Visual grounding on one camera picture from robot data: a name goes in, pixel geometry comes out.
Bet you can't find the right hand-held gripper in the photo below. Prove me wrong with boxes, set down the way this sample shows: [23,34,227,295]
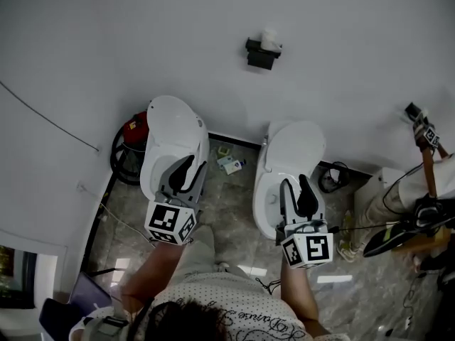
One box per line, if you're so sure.
[275,173,334,270]

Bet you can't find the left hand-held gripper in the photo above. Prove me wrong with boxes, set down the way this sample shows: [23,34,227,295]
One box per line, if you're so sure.
[144,153,209,247]

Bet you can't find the white toilet paper roll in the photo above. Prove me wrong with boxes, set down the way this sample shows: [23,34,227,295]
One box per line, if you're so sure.
[260,28,282,52]

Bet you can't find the person's right forearm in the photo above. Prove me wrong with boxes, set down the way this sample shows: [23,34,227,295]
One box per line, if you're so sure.
[279,261,330,337]

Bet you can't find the person's left forearm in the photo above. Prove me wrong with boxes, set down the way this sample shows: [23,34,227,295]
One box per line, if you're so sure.
[120,239,188,308]

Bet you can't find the beige trousers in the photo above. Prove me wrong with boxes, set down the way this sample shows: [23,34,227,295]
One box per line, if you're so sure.
[173,225,250,280]

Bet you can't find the dotted white shirt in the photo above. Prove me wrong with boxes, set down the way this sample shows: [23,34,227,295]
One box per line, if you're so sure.
[69,271,342,341]

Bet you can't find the dark blue bag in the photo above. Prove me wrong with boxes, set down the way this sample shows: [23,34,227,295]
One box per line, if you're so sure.
[38,271,113,333]

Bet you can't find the dark window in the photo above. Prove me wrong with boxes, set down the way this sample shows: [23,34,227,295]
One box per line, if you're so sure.
[0,245,38,310]

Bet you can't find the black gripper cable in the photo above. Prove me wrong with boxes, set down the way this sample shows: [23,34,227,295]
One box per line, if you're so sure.
[255,277,282,294]

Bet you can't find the black wall paper holder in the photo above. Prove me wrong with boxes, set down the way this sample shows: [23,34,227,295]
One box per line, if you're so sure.
[405,102,424,119]
[245,37,284,71]

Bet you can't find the thin wall cable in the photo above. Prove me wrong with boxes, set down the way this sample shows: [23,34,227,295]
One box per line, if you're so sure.
[0,80,100,152]

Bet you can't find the gray shoulder strap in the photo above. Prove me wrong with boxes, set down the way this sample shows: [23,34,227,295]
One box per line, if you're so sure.
[76,314,131,341]

